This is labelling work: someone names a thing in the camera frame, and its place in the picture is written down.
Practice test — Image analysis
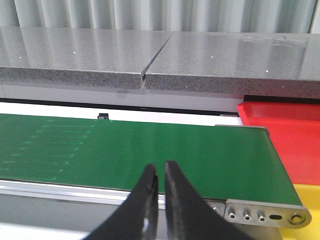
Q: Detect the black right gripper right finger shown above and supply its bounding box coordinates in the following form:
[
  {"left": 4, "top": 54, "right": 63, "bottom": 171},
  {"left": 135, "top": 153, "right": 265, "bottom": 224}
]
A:
[{"left": 164, "top": 160, "right": 252, "bottom": 240}]

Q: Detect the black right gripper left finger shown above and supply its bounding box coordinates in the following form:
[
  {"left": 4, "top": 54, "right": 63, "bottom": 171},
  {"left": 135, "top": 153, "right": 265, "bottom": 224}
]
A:
[{"left": 86, "top": 164, "right": 159, "bottom": 240}]

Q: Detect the green conveyor belt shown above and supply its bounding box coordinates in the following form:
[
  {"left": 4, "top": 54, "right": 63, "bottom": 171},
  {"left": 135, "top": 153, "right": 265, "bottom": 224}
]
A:
[{"left": 0, "top": 114, "right": 301, "bottom": 205}]

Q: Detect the yellow plastic tray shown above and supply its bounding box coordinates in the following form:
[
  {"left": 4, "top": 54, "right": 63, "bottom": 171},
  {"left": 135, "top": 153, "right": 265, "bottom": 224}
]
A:
[{"left": 280, "top": 184, "right": 320, "bottom": 240}]

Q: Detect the red plastic tray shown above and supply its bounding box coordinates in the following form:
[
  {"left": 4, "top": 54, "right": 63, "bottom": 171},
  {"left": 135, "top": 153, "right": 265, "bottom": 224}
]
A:
[{"left": 237, "top": 101, "right": 320, "bottom": 185}]

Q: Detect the grey stone slab right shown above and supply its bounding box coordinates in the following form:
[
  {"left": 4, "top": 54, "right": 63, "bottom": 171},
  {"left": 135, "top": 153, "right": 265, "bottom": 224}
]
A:
[{"left": 145, "top": 32, "right": 320, "bottom": 99}]

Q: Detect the grey stone slab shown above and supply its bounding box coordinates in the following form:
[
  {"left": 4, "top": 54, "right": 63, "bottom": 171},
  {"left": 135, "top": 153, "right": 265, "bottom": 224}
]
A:
[
  {"left": 0, "top": 26, "right": 172, "bottom": 90},
  {"left": 145, "top": 32, "right": 320, "bottom": 99}
]

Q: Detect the grey stone slab left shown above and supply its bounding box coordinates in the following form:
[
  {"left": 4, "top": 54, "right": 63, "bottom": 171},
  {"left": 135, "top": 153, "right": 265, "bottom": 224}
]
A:
[{"left": 0, "top": 26, "right": 172, "bottom": 90}]

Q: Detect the white corrugated curtain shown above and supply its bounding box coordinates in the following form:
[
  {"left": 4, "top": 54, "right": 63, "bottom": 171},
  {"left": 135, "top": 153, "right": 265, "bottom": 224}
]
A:
[{"left": 0, "top": 0, "right": 320, "bottom": 34}]

